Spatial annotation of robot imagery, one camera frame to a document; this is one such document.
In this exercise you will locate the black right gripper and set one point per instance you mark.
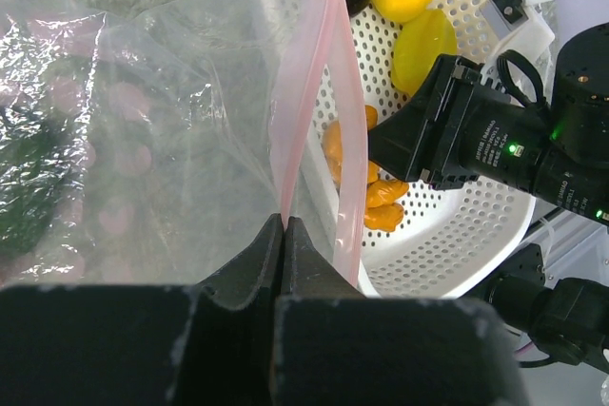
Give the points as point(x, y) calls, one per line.
point(457, 128)

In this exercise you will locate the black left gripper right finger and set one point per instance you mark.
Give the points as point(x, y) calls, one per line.
point(358, 351)

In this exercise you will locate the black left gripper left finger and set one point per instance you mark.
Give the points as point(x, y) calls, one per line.
point(165, 344)

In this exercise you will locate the orange ginger root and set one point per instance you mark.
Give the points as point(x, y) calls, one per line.
point(382, 210)

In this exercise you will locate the clear zip top bag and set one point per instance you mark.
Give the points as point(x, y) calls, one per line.
point(198, 123)

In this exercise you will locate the dark green avocado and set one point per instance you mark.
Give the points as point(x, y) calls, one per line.
point(41, 151)

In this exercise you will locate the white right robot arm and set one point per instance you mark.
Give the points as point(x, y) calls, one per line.
point(552, 146)

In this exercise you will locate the yellow green starfruit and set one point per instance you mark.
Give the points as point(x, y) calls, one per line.
point(417, 47)

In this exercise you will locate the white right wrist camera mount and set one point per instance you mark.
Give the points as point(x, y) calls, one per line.
point(519, 26)

